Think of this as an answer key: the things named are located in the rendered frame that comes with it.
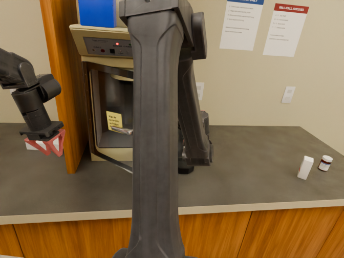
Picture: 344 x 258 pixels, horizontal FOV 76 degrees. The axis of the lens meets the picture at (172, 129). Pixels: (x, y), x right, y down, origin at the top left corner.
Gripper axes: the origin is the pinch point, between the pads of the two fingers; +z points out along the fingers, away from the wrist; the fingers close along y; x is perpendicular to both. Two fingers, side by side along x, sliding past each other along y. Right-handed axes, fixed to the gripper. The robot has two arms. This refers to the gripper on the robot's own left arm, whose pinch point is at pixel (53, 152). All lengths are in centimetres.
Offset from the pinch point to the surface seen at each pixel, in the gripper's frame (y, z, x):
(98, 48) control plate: -5.1, -23.8, -28.0
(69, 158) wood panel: 12.6, 14.6, -14.4
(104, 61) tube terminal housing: -2.7, -18.4, -32.8
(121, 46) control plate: -12.8, -23.5, -30.2
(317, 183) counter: -85, 44, -48
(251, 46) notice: -55, -6, -105
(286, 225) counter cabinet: -73, 58, -34
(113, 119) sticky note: -7.3, 0.6, -22.6
